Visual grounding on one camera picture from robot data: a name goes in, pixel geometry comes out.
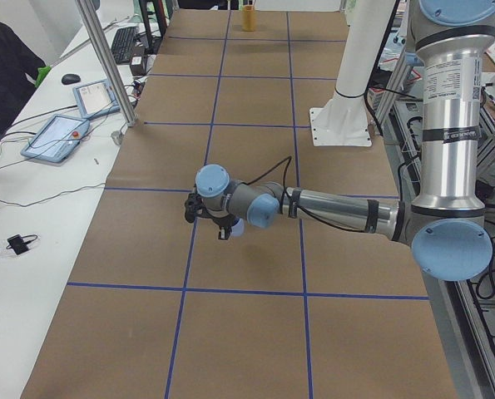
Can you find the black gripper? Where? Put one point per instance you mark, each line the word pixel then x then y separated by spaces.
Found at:
pixel 219 220

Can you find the light blue plastic cup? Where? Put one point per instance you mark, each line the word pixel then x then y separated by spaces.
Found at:
pixel 238 228

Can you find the yellow-brown cup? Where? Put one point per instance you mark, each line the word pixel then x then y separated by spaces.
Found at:
pixel 248 18

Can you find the far blue teach pendant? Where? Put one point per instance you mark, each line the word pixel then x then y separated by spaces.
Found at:
pixel 95 99

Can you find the blue teach pendant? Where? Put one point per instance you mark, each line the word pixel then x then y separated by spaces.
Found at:
pixel 59 137
pixel 95 99

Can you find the near blue teach pendant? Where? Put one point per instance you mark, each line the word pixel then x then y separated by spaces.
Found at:
pixel 59 137

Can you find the small black device on bag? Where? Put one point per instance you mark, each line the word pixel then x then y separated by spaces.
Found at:
pixel 20 244

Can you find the black keyboard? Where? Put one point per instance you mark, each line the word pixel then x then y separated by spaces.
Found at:
pixel 123 43

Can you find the black computer mouse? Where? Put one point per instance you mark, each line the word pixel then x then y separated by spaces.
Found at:
pixel 70 79

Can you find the person in black shirt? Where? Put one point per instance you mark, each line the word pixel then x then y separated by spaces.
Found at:
pixel 19 68

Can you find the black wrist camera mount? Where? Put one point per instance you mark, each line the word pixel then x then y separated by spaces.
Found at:
pixel 194 208

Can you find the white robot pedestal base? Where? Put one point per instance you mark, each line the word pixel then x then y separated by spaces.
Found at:
pixel 343 119

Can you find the aluminium frame post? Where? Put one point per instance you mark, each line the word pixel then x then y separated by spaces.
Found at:
pixel 103 52

